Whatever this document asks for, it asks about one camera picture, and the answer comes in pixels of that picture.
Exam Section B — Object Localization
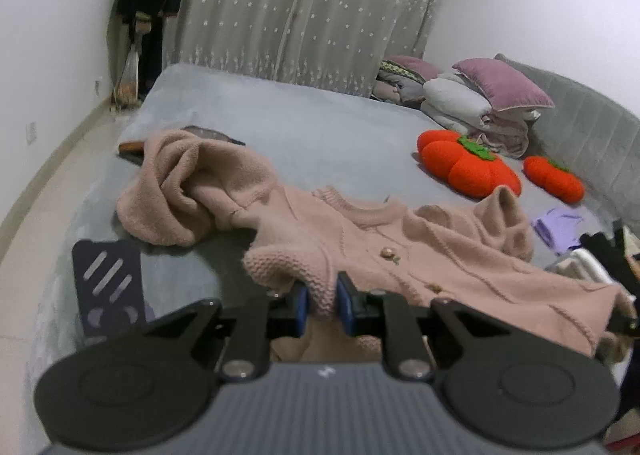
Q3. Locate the flat purple pillow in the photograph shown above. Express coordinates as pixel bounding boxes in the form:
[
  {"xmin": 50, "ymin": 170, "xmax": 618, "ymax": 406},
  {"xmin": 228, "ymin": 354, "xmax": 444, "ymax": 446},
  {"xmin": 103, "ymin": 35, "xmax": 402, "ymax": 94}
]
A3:
[{"xmin": 385, "ymin": 55, "xmax": 443, "ymax": 82}]

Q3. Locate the grey padded headboard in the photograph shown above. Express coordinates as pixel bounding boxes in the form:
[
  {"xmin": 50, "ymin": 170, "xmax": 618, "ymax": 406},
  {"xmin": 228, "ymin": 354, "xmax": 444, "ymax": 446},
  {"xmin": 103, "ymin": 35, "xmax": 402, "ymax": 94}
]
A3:
[{"xmin": 495, "ymin": 54, "xmax": 640, "ymax": 236}]

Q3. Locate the large orange pumpkin cushion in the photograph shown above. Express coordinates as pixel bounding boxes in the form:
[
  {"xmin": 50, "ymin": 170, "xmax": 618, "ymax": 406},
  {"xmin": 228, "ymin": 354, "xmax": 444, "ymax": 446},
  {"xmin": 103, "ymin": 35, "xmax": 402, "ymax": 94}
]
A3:
[{"xmin": 417, "ymin": 130, "xmax": 522, "ymax": 199}]

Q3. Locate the green patterned folded blanket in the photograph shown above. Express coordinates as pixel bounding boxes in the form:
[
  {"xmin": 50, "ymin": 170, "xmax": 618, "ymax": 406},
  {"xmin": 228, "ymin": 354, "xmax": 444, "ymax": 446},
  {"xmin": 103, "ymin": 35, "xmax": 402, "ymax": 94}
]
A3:
[{"xmin": 372, "ymin": 60, "xmax": 426, "ymax": 106}]

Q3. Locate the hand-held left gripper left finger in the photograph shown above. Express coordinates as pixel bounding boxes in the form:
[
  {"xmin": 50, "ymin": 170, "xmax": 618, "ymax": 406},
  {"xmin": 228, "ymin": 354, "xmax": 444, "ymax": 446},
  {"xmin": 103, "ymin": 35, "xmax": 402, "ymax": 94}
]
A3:
[{"xmin": 142, "ymin": 282, "xmax": 309, "ymax": 382}]

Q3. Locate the purple folded garment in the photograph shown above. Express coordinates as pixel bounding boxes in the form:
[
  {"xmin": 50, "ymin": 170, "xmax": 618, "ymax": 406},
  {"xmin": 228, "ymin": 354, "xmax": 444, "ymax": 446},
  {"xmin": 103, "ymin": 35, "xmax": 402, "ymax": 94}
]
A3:
[{"xmin": 531, "ymin": 208, "xmax": 586, "ymax": 256}]

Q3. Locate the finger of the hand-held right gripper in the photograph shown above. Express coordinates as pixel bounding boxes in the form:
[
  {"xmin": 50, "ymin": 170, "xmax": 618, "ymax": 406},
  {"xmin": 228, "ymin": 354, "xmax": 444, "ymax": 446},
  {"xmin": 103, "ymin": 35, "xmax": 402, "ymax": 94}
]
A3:
[{"xmin": 607, "ymin": 296, "xmax": 640, "ymax": 342}]

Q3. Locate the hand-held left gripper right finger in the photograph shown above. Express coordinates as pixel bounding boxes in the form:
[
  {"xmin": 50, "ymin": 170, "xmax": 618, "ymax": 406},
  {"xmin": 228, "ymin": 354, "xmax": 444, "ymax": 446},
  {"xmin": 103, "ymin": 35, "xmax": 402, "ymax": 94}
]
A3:
[{"xmin": 336, "ymin": 272, "xmax": 501, "ymax": 382}]

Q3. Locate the white folded duvet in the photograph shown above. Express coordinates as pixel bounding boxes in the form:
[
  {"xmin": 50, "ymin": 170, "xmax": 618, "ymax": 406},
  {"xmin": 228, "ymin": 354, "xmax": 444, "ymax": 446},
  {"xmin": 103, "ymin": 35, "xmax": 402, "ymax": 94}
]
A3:
[{"xmin": 421, "ymin": 78, "xmax": 493, "ymax": 133}]

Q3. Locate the black folded cloth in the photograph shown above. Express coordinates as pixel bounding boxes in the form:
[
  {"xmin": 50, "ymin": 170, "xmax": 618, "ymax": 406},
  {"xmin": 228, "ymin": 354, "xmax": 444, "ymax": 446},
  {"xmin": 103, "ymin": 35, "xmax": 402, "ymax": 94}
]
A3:
[{"xmin": 580, "ymin": 220, "xmax": 640, "ymax": 297}]

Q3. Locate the large purple pillow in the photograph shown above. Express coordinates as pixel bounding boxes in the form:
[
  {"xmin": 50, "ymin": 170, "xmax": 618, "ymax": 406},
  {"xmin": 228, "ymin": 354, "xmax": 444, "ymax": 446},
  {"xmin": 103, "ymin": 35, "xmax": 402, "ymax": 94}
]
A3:
[{"xmin": 452, "ymin": 58, "xmax": 556, "ymax": 113}]

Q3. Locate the clear plastic bag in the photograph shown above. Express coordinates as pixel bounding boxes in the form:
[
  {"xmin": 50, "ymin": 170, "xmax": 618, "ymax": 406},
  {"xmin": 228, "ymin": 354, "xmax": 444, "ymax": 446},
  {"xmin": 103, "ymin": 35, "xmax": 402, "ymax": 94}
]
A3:
[{"xmin": 112, "ymin": 32, "xmax": 142, "ymax": 108}]

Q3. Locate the small orange pumpkin cushion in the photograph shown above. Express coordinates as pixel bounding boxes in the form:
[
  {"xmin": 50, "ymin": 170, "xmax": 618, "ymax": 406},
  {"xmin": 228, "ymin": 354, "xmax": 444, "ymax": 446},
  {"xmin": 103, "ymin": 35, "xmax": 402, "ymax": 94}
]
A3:
[{"xmin": 523, "ymin": 155, "xmax": 585, "ymax": 202}]

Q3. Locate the pink knitted sweater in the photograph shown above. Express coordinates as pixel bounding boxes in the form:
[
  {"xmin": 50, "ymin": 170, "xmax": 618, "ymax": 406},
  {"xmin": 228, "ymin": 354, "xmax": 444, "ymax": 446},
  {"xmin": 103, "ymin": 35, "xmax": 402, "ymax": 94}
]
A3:
[{"xmin": 116, "ymin": 130, "xmax": 631, "ymax": 366}]

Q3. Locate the grey star-patterned curtain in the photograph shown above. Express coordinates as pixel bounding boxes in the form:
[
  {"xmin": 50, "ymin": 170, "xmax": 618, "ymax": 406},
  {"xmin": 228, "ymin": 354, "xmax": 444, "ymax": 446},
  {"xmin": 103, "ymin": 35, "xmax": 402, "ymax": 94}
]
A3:
[{"xmin": 165, "ymin": 0, "xmax": 448, "ymax": 98}]

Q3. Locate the white folded garment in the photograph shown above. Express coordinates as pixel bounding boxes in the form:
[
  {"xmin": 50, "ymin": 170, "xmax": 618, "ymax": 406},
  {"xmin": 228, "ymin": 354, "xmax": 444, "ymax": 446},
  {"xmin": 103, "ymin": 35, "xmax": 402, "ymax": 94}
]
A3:
[{"xmin": 550, "ymin": 249, "xmax": 618, "ymax": 286}]

